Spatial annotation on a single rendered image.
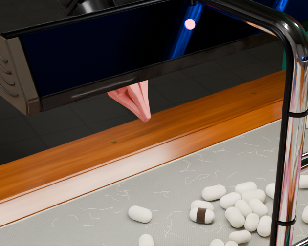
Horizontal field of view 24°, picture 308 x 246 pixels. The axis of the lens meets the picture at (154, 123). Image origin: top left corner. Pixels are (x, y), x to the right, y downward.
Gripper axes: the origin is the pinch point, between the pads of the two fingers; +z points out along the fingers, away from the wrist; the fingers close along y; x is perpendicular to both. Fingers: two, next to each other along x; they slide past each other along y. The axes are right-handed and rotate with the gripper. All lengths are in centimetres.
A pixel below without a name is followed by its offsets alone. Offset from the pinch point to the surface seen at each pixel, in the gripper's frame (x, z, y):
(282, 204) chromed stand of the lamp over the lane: -27.4, 22.6, -7.0
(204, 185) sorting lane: 5.3, 12.2, 7.1
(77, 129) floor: 156, -52, 65
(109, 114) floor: 159, -55, 83
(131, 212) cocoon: 3.4, 12.1, -7.4
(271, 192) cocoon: -1.6, 18.1, 12.5
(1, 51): -29.7, -1.1, -29.1
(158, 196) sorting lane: 6.3, 11.0, -0.6
